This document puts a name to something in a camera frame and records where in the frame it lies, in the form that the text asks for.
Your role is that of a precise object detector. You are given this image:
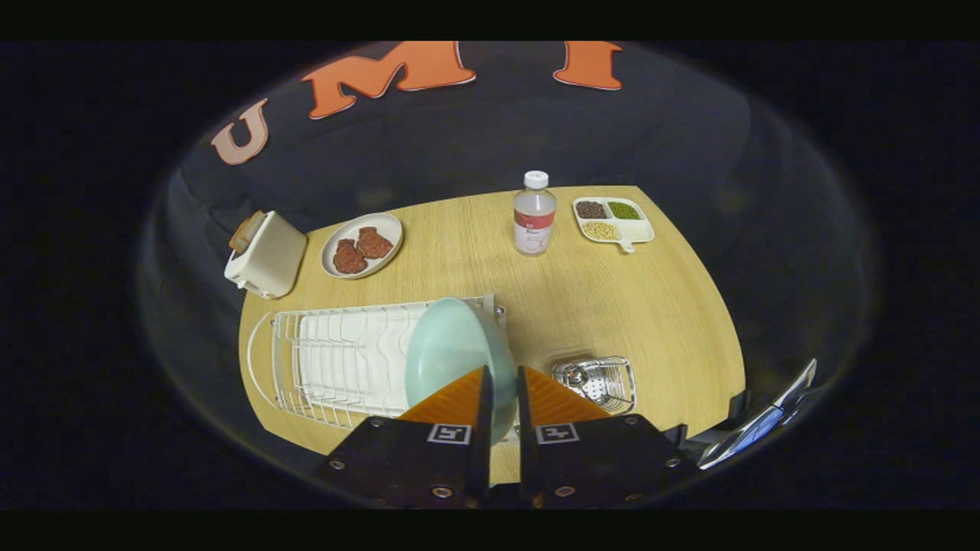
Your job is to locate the tablet on black stand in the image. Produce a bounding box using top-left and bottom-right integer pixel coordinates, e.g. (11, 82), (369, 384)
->
(693, 358), (818, 471)

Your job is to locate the metal wire basket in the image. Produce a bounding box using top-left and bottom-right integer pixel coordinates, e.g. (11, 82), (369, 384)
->
(551, 355), (638, 416)

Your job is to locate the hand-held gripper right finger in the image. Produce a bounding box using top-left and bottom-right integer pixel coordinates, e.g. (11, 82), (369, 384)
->
(517, 366), (694, 510)

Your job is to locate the white wire dish rack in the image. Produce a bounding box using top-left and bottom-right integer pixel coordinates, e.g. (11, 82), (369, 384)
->
(247, 295), (508, 431)

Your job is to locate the white toaster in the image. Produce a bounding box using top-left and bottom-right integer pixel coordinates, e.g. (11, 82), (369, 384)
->
(224, 210), (309, 299)

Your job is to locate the pale green plate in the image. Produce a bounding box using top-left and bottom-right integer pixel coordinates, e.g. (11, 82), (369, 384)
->
(404, 297), (519, 445)

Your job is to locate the brown meat piece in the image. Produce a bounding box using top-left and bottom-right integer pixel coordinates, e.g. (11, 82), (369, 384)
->
(356, 227), (394, 259)
(332, 239), (369, 275)

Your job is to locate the clear plastic bottle red label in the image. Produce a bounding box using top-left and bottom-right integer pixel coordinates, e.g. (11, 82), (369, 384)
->
(513, 170), (557, 256)

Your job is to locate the white divided tray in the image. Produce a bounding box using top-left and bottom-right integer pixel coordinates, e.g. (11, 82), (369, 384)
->
(573, 196), (655, 254)

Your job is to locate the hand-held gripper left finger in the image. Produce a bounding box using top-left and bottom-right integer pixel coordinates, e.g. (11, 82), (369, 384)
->
(318, 366), (495, 510)

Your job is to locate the beige oval plate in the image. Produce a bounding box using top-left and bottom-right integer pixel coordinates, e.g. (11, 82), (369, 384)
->
(320, 213), (404, 280)

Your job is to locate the toast bread slice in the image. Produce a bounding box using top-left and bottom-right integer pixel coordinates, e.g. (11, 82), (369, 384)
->
(228, 210), (266, 255)

